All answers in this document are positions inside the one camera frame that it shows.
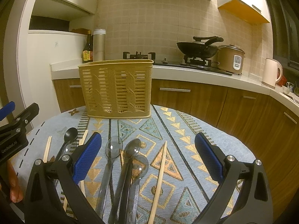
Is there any wooden chopstick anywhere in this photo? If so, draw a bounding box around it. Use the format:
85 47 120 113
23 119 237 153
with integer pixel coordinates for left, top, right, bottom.
43 136 52 163
63 130 88 211
148 141 167 224

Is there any black plastic spoon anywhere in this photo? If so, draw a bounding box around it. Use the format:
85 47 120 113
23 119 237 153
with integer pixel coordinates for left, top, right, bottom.
55 127 78 161

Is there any person's left hand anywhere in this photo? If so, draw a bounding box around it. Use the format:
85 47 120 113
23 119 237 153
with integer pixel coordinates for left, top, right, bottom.
7 160 23 203

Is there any blue patterned table mat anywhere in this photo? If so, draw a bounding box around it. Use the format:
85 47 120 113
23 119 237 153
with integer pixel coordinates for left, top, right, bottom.
12 105 255 223

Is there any soy sauce bottle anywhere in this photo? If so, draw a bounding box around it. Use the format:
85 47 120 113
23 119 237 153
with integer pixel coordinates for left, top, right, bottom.
82 30 93 63

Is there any tan plastic utensil basket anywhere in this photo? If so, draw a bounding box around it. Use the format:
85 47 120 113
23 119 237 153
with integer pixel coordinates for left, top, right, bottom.
78 59 154 119

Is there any metal thermos flask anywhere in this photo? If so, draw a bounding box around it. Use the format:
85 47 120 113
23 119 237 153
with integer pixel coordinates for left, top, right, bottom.
93 28 106 61

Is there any white cup on counter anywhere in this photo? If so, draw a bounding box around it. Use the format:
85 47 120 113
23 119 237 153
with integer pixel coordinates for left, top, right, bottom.
282 81 295 95

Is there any white electric kettle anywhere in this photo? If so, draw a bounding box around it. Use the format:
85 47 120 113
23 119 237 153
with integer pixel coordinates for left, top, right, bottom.
261 58 283 88

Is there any tan rice cooker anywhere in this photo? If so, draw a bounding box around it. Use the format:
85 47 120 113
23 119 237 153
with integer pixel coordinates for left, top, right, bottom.
214 45 245 75

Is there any black gas stove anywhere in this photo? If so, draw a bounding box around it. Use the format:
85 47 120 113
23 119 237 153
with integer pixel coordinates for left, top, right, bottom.
123 52 233 76

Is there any black wok with lid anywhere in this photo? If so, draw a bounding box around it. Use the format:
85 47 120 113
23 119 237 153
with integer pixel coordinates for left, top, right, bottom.
177 36 224 59

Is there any white orange wall cabinet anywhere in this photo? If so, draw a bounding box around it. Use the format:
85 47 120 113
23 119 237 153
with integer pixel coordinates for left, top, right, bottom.
217 0 271 24

